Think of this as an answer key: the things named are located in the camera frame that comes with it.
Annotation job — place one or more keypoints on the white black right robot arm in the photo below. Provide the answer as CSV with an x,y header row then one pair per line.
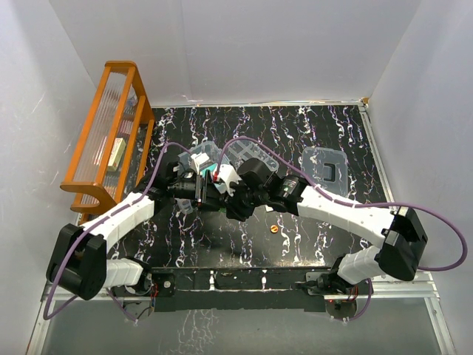
x,y
397,238

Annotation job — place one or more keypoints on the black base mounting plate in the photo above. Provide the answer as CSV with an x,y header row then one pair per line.
x,y
240,288

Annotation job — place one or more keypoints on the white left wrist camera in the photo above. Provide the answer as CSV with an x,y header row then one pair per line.
x,y
200,162

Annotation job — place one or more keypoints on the orange wooden rack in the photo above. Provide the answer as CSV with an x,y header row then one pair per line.
x,y
119,109

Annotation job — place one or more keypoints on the teal bandage packet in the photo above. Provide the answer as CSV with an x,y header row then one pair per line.
x,y
212,170

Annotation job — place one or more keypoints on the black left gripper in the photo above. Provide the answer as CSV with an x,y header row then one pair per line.
x,y
213,202

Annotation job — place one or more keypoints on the clear medicine kit box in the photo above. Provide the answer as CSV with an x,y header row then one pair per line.
x,y
213,151

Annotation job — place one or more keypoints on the clear divided organizer tray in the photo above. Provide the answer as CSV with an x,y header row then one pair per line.
x,y
242,150

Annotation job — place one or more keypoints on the clear box lid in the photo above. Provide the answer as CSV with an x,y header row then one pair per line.
x,y
327,167

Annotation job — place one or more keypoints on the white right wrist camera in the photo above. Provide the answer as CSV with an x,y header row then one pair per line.
x,y
227,175

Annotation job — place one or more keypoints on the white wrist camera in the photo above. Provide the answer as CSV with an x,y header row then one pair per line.
x,y
200,162
227,175

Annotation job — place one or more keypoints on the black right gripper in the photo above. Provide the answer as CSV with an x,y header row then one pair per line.
x,y
233,207

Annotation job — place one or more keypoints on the cream box on rack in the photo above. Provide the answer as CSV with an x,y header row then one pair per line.
x,y
116,154

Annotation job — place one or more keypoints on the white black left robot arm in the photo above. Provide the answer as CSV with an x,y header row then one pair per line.
x,y
80,262

